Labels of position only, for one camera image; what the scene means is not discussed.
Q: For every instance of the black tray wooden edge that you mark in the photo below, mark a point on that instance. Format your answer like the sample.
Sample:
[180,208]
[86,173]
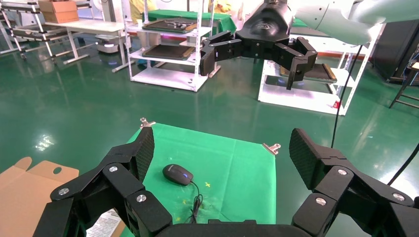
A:
[317,73]

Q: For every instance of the green table cloth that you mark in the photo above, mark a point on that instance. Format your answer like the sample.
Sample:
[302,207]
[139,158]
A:
[235,183]

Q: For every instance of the empty black tray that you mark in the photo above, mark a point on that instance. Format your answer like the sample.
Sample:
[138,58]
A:
[168,51]

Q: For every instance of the black metal stool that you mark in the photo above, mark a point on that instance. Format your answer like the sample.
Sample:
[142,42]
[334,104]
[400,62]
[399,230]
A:
[409,78]

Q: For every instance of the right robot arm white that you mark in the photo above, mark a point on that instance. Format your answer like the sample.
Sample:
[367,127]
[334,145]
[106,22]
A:
[343,19]

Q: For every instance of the silver metal cloth clip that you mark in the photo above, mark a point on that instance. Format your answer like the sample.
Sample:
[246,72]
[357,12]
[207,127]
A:
[146,123]
[271,149]

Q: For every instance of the small red object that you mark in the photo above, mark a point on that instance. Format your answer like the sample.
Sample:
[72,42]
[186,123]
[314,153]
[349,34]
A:
[336,104]

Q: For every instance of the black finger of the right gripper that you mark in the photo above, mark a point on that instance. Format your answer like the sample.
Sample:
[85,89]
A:
[294,55]
[222,49]

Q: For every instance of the white work table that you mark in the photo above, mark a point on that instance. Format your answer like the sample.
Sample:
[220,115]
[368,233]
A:
[91,27]

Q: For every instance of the open brown cardboard box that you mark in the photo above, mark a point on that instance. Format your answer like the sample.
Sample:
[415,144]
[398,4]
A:
[23,196]

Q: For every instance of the black and white pipe rack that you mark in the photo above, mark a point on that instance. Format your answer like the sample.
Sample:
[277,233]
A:
[39,32]

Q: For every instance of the black cabinet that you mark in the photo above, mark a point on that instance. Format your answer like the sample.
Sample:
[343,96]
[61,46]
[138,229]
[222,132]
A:
[392,49]

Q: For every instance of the white mobile floor robot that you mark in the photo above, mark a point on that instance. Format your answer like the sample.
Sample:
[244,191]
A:
[108,45]

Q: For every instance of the black computer mouse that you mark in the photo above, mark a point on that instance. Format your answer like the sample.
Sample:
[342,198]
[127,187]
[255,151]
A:
[176,175]

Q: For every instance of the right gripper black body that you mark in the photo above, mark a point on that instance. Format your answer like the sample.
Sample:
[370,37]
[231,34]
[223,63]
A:
[265,26]

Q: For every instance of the narrow white shelf rack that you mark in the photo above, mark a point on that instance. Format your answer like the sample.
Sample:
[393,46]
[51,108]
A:
[163,78]

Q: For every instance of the wide white shelf rack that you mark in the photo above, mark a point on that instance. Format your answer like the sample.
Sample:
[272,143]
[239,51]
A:
[294,98]

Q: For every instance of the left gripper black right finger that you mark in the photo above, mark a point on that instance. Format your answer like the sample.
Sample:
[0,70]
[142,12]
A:
[334,183]

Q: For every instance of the person in yellow shirt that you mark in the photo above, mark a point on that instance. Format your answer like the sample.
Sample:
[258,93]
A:
[137,8]

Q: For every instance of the black tray with tools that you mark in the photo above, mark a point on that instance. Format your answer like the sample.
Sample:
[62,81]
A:
[170,26]

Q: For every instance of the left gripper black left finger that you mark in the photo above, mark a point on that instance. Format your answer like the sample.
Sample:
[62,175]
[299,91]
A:
[114,183]

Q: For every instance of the closed brown cardboard box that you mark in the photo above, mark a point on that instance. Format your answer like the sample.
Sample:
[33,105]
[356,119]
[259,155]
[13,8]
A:
[59,11]

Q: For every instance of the green covered background table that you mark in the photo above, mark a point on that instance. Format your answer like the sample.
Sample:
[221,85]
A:
[196,15]

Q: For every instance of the white printed paper leaflet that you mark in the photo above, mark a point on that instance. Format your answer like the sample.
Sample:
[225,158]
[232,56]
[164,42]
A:
[104,225]

